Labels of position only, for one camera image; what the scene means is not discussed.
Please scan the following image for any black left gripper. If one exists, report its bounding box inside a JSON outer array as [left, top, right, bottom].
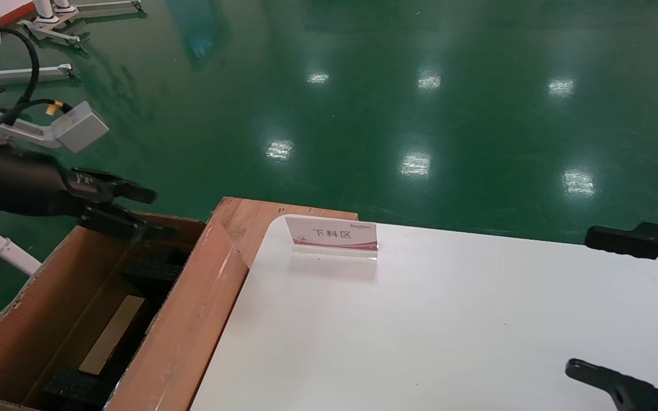
[[0, 140, 176, 242]]

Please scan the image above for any silver camera mounting bracket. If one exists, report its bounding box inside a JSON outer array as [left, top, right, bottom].
[[0, 108, 61, 150]]

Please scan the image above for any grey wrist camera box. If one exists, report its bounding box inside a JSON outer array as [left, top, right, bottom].
[[50, 102, 110, 154]]

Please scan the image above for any brown wooden board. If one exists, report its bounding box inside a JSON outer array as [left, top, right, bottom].
[[213, 196, 359, 269]]

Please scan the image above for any white wheeled stand base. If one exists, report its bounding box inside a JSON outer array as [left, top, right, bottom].
[[52, 0, 142, 15], [18, 0, 87, 50]]

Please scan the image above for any clear acrylic sign holder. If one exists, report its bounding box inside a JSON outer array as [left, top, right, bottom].
[[284, 215, 379, 262]]

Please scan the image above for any small cardboard box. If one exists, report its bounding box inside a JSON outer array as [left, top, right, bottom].
[[78, 294, 146, 376]]

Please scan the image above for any black foam block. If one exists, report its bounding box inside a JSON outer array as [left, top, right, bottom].
[[122, 243, 184, 286], [43, 368, 115, 409]]

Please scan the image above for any large open cardboard box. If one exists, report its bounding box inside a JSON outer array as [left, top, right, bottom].
[[0, 212, 250, 411]]

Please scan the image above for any white metal floor rail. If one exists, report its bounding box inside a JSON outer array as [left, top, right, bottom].
[[0, 64, 73, 83]]

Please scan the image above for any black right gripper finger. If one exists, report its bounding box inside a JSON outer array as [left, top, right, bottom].
[[584, 224, 658, 284], [564, 360, 658, 411]]

